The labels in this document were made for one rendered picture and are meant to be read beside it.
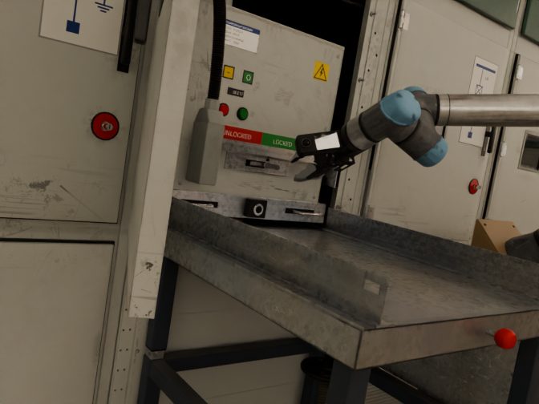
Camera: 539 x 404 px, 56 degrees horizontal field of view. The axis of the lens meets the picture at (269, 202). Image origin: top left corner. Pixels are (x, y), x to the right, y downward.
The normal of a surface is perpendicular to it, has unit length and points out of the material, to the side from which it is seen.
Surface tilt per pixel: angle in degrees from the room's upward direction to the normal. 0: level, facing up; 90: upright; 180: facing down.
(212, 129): 90
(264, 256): 90
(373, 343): 90
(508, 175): 90
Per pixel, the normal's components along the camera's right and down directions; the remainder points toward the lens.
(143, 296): 0.26, 0.14
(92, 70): 0.59, 0.17
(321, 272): -0.80, -0.07
